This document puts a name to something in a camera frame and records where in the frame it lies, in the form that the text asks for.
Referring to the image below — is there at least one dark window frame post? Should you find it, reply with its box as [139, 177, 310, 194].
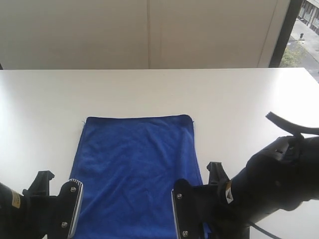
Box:
[269, 0, 303, 68]

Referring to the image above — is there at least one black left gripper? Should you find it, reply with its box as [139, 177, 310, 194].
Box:
[19, 171, 65, 239]

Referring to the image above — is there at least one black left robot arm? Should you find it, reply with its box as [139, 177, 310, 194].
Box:
[0, 171, 57, 239]

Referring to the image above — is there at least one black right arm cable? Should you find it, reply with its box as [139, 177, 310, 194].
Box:
[249, 221, 277, 239]

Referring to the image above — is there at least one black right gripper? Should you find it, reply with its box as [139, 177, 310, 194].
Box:
[204, 162, 249, 239]

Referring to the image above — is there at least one blue towel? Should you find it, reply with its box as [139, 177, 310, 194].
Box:
[70, 115, 202, 239]

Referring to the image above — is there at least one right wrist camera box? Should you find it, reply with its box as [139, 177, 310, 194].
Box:
[171, 179, 205, 239]

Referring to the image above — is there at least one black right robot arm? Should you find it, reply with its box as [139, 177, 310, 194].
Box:
[206, 136, 319, 239]

